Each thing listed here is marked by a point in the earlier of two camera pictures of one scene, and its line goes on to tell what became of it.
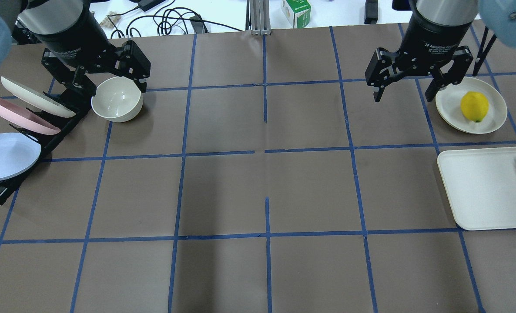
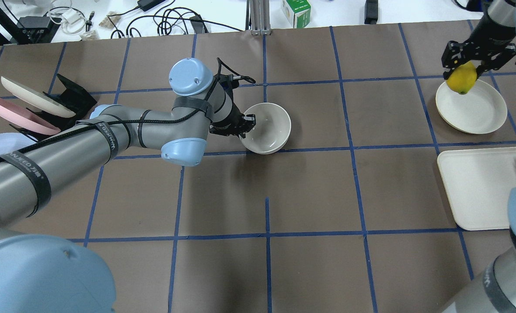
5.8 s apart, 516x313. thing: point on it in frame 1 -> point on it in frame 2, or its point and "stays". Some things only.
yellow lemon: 475,105 -> 463,78
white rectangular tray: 488,188 stays
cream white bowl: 118,99 -> 272,131
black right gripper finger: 462,56 -> 510,50
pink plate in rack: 20,115 stays
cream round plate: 448,106 stays
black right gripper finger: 380,70 -> 454,54
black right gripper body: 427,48 -> 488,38
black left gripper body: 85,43 -> 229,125
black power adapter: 371,11 stays
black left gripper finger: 130,61 -> 248,121
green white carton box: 298,12 stays
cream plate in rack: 36,99 stays
